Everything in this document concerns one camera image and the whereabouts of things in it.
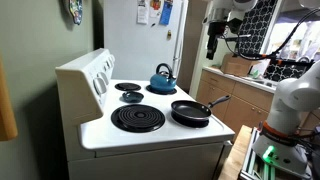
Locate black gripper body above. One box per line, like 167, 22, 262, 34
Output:
205, 20, 224, 52

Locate wooden kitchen counter cabinets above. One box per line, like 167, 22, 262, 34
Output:
195, 66, 320, 134

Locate white refrigerator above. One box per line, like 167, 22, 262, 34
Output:
103, 0, 189, 83

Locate white orange paper note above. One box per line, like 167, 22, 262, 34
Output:
148, 0, 164, 18

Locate black frying pan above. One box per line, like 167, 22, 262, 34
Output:
170, 94, 232, 122

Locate black white patterned basket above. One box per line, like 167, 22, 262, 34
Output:
264, 58, 315, 83

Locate white electric stove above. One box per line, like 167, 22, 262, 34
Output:
55, 48, 236, 180

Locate black white patterned curtain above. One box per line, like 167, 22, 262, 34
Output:
238, 0, 284, 56

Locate colourful wall decoration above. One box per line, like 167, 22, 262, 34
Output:
63, 0, 84, 26

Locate thick black cable conduit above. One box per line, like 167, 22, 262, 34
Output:
223, 7, 320, 62

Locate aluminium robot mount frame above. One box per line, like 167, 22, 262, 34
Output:
239, 128, 314, 180

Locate large black coil burner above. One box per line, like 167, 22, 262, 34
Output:
110, 103, 166, 134

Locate small black burner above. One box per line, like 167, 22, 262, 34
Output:
114, 82, 142, 92

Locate blue kettle with black handle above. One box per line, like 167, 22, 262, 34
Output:
149, 62, 178, 94

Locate small blue dish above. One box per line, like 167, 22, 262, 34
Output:
121, 91, 145, 104

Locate brown cardboard box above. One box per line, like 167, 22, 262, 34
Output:
220, 53, 263, 77

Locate blue bowl with black rim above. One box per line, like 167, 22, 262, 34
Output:
145, 84, 178, 96

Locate blue paper note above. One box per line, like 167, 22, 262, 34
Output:
159, 0, 174, 26

